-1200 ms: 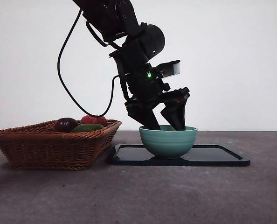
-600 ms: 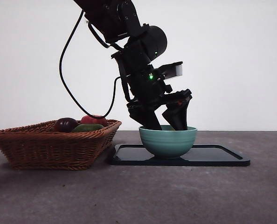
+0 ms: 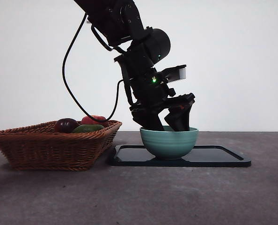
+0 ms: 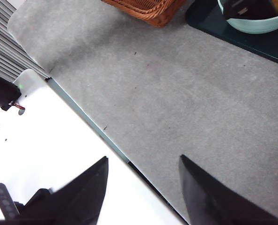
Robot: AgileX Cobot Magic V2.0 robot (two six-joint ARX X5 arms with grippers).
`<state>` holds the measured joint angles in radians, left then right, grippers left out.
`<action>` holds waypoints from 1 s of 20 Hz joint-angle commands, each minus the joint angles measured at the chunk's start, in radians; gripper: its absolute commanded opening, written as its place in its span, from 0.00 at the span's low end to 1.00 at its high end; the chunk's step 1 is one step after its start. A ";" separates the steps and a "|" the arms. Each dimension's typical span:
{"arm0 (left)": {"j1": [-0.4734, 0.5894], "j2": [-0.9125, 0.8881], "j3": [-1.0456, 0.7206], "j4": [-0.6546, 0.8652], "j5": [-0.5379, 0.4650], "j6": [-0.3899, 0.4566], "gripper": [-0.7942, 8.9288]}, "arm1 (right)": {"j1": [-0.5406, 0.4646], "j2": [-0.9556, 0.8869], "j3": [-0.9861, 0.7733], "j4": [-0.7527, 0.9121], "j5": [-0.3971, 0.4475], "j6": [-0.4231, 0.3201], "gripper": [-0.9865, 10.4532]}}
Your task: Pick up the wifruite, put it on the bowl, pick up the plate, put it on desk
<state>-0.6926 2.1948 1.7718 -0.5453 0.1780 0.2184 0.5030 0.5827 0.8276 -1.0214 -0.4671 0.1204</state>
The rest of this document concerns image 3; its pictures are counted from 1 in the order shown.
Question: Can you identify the teal ribbed bowl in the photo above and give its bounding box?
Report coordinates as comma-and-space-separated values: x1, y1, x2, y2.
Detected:
139, 126, 199, 161

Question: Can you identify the dark teal rectangular tray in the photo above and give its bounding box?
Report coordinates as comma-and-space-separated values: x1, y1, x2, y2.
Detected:
110, 144, 252, 168

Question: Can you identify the green avocado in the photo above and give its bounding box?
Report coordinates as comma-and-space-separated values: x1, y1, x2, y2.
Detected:
73, 124, 106, 134

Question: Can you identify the dark purple round fruit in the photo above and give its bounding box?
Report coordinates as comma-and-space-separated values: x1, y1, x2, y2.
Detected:
54, 118, 80, 134

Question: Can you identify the brown wicker basket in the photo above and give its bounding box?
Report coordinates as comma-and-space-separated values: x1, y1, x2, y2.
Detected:
0, 120, 123, 171

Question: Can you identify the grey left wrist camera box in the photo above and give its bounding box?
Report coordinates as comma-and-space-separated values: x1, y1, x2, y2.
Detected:
161, 65, 188, 83

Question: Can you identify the long black left arm cable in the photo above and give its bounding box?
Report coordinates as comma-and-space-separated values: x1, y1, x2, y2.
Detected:
62, 14, 124, 122

